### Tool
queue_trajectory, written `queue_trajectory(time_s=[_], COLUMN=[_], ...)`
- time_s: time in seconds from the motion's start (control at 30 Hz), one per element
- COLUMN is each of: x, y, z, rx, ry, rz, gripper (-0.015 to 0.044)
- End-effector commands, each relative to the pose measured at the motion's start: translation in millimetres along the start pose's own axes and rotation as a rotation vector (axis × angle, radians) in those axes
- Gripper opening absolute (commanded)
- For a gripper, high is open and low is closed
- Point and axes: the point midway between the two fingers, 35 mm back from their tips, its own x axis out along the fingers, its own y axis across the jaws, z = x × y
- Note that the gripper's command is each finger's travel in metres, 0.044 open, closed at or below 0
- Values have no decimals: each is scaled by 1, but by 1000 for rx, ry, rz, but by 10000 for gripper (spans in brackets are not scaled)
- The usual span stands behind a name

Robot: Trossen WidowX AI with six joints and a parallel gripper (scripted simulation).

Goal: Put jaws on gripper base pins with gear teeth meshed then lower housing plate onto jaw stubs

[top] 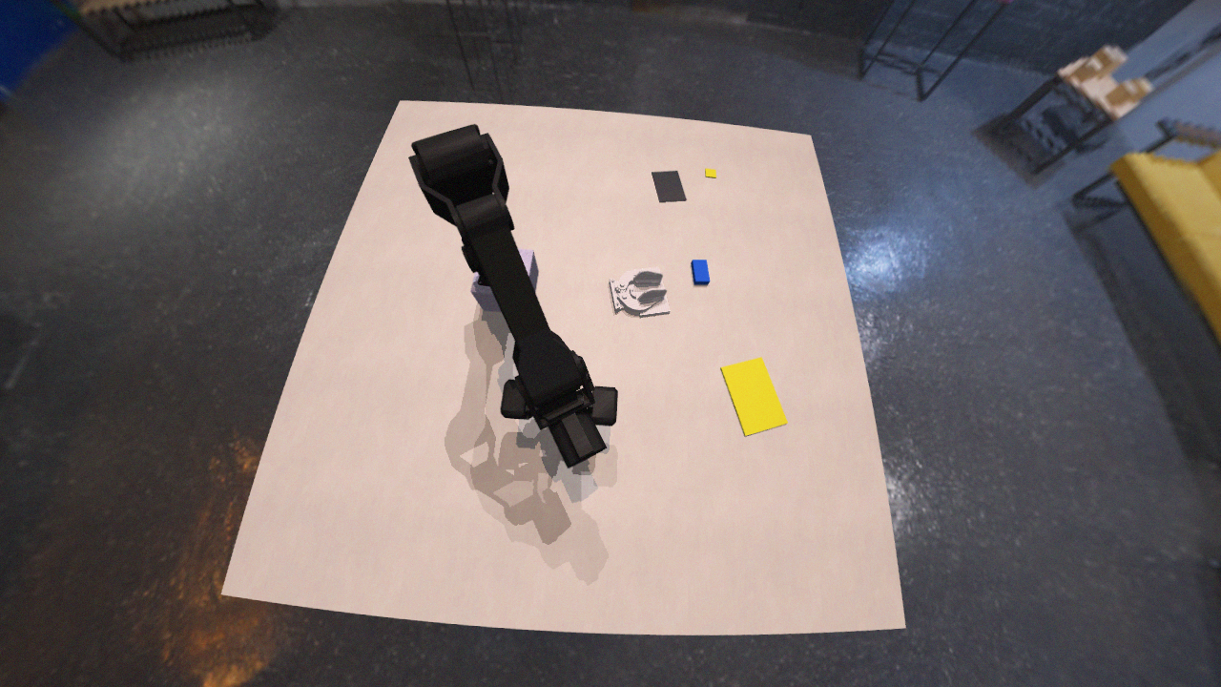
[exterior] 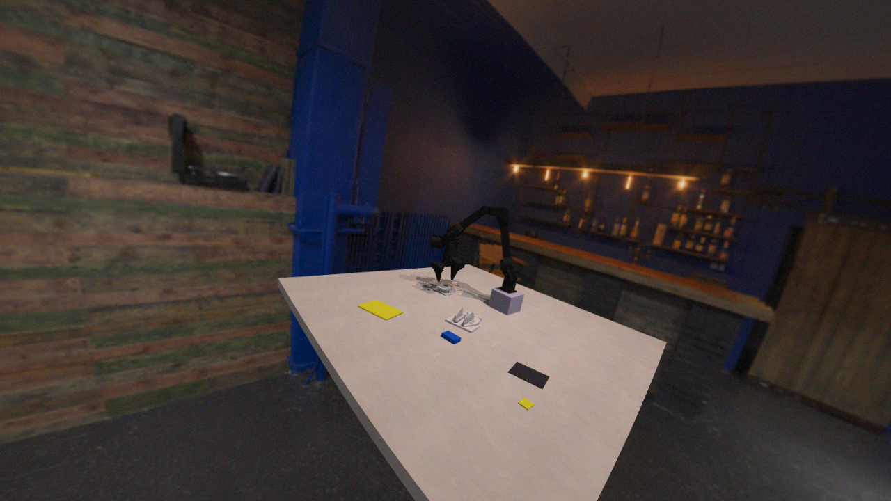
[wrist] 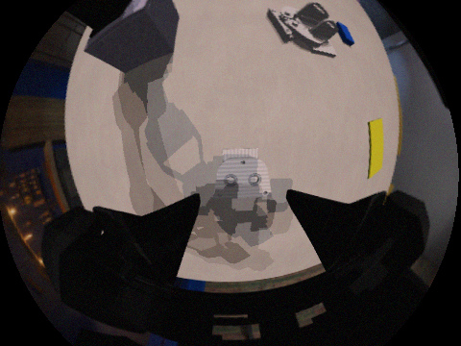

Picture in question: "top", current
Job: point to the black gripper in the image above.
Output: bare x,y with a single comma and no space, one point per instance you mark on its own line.
603,412

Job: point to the blue rectangular block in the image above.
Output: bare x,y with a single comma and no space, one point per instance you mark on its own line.
700,272

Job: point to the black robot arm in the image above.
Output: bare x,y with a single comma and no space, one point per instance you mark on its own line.
457,171

